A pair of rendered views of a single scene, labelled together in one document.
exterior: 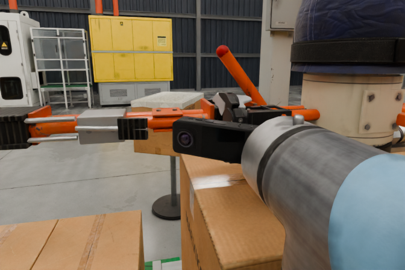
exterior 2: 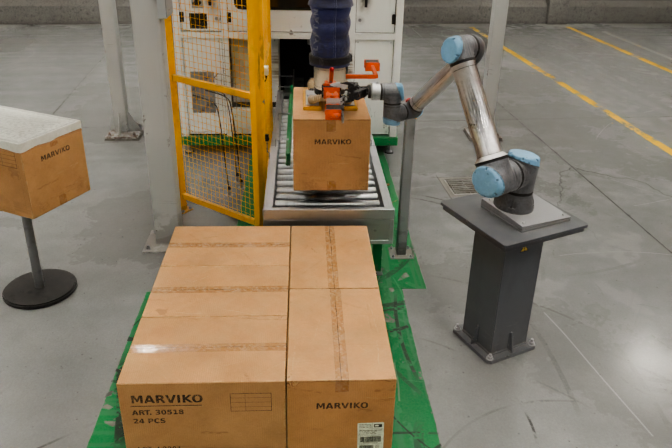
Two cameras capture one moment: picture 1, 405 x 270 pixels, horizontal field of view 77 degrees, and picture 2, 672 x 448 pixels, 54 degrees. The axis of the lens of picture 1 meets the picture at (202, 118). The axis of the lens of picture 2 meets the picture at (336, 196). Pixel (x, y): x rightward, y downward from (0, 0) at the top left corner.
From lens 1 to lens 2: 326 cm
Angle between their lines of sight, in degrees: 77
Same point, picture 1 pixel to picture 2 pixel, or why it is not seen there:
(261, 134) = (376, 87)
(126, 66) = not seen: outside the picture
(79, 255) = (226, 248)
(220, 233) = (360, 118)
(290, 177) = (389, 89)
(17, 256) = (210, 275)
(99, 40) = not seen: outside the picture
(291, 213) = (392, 93)
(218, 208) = (349, 117)
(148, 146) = (50, 198)
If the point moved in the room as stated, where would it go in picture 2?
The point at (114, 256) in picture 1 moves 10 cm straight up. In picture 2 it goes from (235, 234) to (234, 217)
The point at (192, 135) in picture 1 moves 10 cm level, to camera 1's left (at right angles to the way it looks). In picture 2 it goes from (360, 94) to (358, 99)
